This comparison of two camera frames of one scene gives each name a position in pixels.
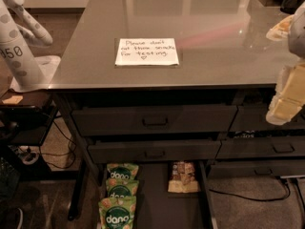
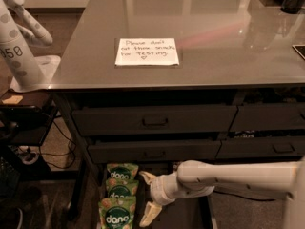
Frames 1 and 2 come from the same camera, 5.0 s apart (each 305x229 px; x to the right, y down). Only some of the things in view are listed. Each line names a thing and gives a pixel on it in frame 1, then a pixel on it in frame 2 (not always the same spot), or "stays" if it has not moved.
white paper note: (147, 52) stays
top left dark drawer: (156, 120) stays
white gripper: (297, 35) -> (157, 187)
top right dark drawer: (254, 117) stays
